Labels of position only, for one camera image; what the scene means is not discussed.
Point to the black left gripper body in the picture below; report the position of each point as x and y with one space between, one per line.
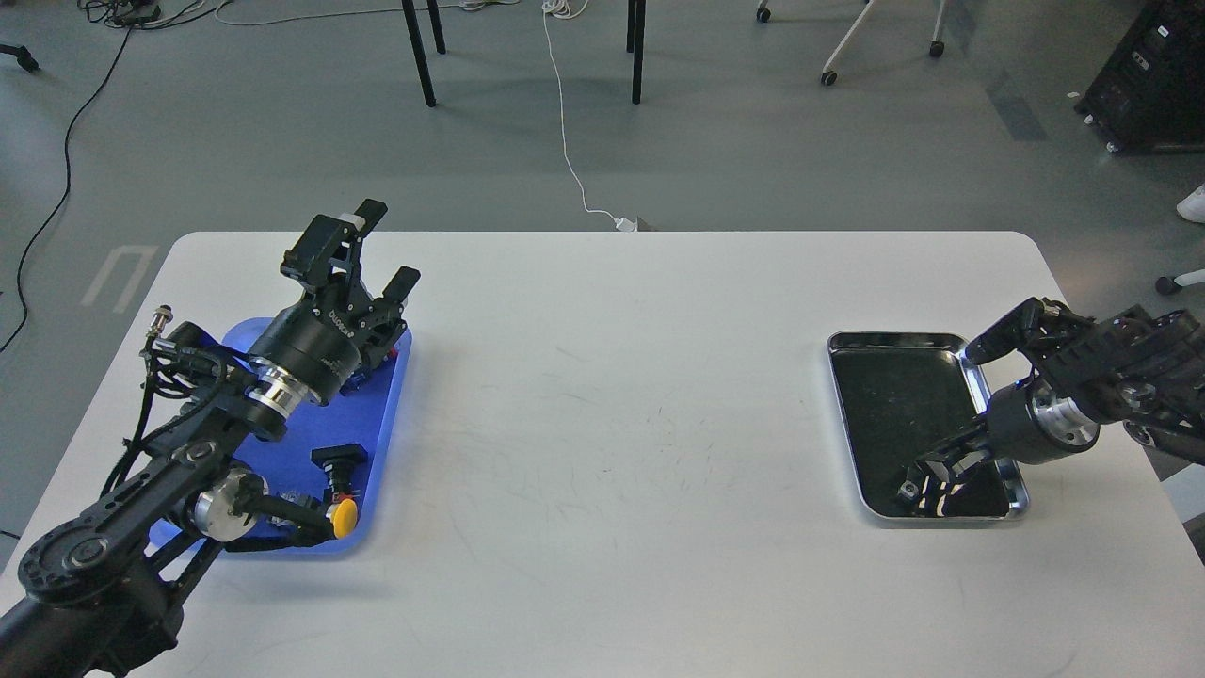
302 357

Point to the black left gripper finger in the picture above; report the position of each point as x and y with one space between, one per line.
382 324
326 259

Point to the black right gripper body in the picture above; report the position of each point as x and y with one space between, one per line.
1008 428

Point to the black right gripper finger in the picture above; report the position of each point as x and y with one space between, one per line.
955 458
924 495

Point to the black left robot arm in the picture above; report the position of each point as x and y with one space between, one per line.
106 590

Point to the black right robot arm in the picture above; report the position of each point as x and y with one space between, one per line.
1143 371

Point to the black industrial part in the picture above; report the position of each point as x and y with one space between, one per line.
339 463

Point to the silver metal tray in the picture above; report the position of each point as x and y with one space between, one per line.
899 395

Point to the blue plastic tray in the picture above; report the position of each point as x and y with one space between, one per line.
364 416

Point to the black equipment case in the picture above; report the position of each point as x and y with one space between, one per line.
1149 95

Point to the yellow push button switch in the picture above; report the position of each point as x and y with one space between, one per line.
343 514

